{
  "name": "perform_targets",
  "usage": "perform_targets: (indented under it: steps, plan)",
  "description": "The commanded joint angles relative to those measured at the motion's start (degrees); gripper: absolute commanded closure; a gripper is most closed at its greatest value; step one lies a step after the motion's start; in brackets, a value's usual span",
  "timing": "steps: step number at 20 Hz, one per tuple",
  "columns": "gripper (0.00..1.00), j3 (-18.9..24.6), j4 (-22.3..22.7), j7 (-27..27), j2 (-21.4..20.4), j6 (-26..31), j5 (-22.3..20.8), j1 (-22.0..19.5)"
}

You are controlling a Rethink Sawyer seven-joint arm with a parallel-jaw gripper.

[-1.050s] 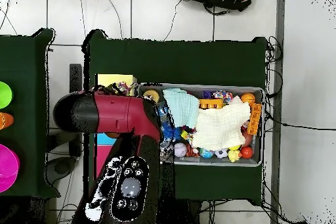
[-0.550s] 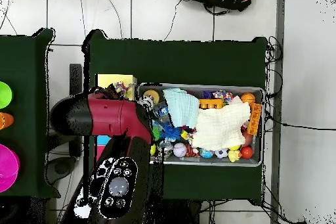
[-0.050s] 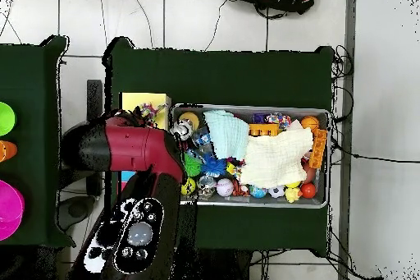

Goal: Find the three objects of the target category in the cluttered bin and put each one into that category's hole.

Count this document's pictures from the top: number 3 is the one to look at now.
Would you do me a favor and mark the orange plastic cup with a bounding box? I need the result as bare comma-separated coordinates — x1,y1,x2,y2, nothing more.
0,140,19,163

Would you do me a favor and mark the blue spiky ball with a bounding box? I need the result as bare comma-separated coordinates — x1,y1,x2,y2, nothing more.
200,154,228,178

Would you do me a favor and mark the wooden three-hole box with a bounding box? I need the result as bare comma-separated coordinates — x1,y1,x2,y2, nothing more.
116,91,172,192

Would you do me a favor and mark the orange toy basketball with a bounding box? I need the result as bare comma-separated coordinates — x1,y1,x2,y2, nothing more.
300,115,321,132

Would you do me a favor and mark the green-clothed side table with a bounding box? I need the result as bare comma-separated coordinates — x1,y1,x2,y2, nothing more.
0,34,77,250

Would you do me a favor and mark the yellow ball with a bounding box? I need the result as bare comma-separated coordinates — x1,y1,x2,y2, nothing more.
180,177,198,196

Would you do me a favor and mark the orange plastic grid tray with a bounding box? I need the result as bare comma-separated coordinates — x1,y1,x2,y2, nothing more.
308,128,329,170

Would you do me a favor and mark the cream muslin cloth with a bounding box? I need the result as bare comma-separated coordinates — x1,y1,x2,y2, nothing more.
239,126,315,190

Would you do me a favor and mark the crushed drink can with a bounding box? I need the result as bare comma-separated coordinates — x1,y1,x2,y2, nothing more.
172,117,194,141

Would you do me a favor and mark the mint green muslin cloth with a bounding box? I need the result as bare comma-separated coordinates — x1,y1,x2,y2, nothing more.
202,109,250,162

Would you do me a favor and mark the silver mesh bin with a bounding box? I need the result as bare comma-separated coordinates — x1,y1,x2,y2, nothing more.
169,102,331,209

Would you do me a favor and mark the dark green table cloth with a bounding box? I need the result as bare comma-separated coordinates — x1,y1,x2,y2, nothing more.
102,35,336,255

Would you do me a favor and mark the magenta plastic bowl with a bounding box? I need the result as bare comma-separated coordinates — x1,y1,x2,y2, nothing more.
0,179,26,242

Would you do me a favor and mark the green spiky ball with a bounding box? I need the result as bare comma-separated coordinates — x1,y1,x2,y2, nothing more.
183,152,203,178

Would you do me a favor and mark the white baseball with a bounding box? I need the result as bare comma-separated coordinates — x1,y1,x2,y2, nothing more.
216,177,235,198

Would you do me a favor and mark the black power cable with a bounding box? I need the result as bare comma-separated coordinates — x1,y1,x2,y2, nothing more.
331,138,420,165

